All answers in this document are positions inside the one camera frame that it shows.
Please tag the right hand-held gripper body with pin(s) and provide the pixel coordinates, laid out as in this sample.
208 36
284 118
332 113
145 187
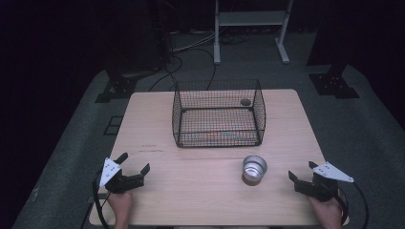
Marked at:
320 188

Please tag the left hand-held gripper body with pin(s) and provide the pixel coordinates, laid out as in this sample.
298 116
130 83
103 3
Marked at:
119 183

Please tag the silver metal can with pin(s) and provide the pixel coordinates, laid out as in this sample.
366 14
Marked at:
253 170

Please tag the person's left hand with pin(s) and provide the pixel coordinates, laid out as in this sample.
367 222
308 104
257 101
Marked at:
122 205

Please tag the person's right hand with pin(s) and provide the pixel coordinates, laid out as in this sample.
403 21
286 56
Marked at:
328 211

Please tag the black stand base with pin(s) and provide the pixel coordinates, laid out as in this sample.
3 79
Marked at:
119 86
334 84

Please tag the round dark table grommet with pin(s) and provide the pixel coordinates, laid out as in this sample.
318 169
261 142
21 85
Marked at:
245 102

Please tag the white metal desk frame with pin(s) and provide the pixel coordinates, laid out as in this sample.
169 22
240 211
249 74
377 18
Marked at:
251 18

